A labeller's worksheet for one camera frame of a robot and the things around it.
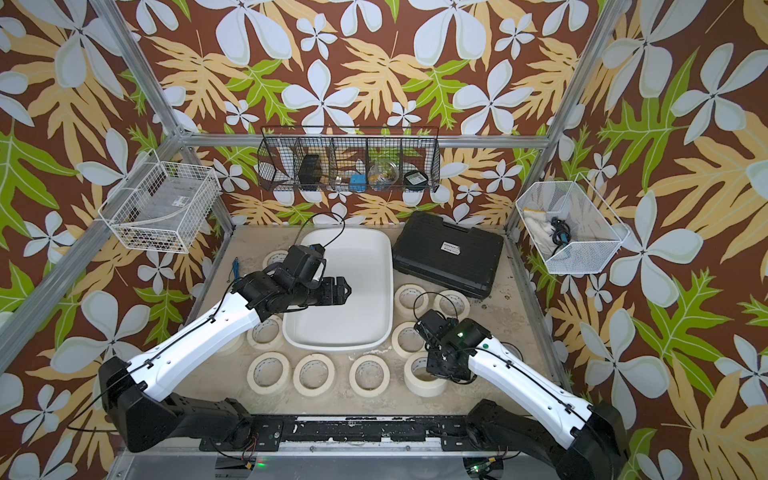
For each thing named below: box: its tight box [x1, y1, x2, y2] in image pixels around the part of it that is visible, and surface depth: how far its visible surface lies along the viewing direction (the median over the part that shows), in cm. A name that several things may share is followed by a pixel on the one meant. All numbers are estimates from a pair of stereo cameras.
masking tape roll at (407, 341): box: [392, 321, 427, 358], surface depth 91 cm
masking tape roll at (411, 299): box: [394, 283, 429, 317], surface depth 99 cm
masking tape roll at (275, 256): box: [262, 249, 289, 270], surface depth 110 cm
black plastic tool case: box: [392, 212, 504, 300], surface depth 106 cm
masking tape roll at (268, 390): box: [246, 351, 290, 395], surface depth 82 cm
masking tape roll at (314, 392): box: [292, 353, 336, 397], surface depth 82 cm
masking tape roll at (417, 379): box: [404, 351, 447, 397], surface depth 75 cm
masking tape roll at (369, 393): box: [349, 354, 391, 398], surface depth 82 cm
